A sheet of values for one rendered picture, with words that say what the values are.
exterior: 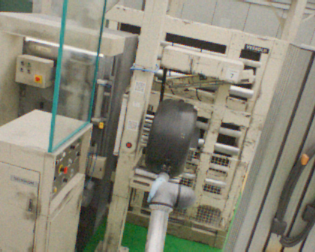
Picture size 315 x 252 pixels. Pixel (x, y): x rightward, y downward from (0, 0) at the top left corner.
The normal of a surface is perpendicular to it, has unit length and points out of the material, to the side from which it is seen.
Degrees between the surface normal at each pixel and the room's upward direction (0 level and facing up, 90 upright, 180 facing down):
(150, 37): 90
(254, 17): 90
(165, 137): 71
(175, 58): 90
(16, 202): 90
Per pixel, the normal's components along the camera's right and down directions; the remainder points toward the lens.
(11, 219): -0.17, 0.29
